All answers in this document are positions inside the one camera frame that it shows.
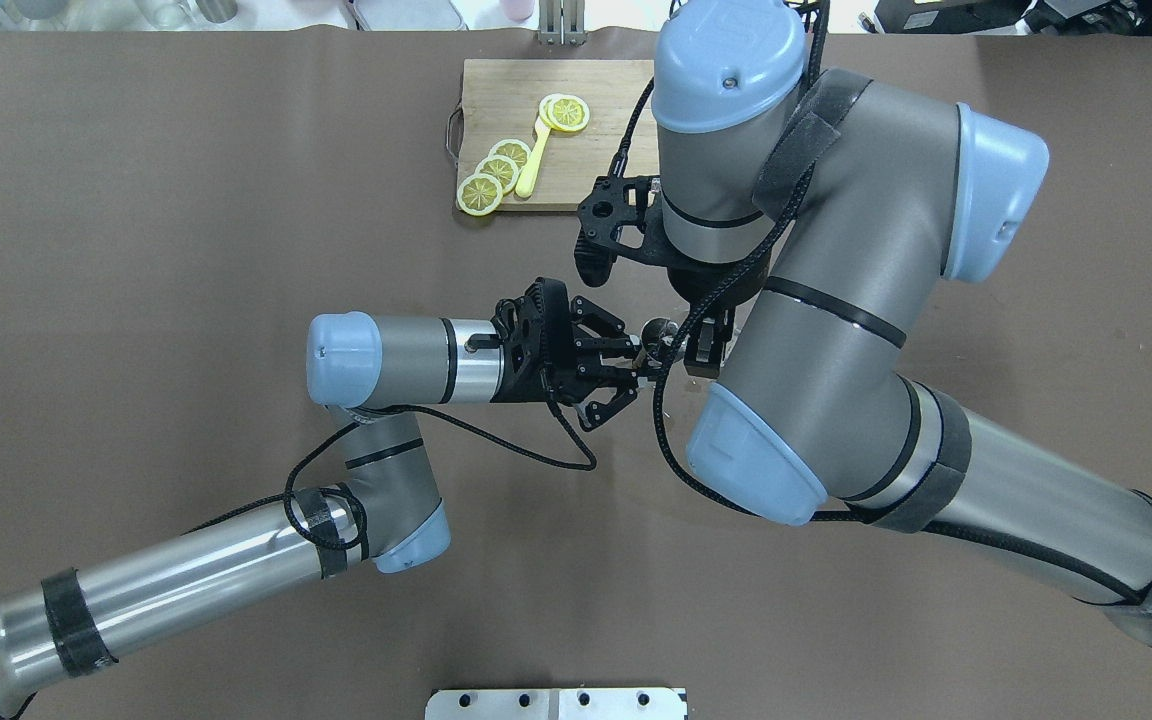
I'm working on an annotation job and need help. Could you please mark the lemon slice end of row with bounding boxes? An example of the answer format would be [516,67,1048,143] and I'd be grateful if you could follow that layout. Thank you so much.
[454,173,506,217]

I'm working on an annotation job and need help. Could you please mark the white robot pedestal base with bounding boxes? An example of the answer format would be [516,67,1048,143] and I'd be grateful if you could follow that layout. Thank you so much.
[424,687,691,719]

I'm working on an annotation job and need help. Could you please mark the yellow plastic knife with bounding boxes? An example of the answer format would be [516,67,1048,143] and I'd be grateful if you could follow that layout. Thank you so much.
[515,111,552,199]

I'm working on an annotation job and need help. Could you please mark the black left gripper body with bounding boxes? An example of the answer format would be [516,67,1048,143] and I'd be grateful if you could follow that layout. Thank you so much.
[492,276,639,432]

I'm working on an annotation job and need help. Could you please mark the lemon slice top of pair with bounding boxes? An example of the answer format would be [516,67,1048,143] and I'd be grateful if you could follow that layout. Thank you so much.
[550,94,591,132]

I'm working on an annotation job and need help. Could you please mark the lemon slice under pair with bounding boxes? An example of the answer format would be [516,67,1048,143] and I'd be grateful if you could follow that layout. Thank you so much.
[538,94,561,129]

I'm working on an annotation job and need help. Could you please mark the bamboo cutting board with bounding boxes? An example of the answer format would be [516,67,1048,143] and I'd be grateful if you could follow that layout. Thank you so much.
[456,59,654,211]

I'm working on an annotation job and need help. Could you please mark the lemon slice middle of row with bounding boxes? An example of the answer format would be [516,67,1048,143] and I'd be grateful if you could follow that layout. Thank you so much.
[476,154,521,195]

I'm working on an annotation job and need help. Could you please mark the lemon slice near knife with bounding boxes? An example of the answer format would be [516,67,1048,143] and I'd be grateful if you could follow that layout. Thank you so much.
[488,138,531,169]

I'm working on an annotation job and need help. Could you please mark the steel double jigger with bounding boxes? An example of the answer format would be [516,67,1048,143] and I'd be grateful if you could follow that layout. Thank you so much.
[635,316,680,376]

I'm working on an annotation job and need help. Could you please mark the aluminium frame post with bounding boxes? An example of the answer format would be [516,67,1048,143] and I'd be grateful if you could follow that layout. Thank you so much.
[536,0,588,47]

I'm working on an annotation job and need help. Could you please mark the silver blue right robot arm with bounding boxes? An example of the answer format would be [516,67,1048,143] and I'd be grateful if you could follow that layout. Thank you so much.
[573,1,1152,646]

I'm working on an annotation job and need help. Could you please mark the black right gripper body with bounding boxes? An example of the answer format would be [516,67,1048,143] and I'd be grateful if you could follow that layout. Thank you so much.
[573,176,767,305]

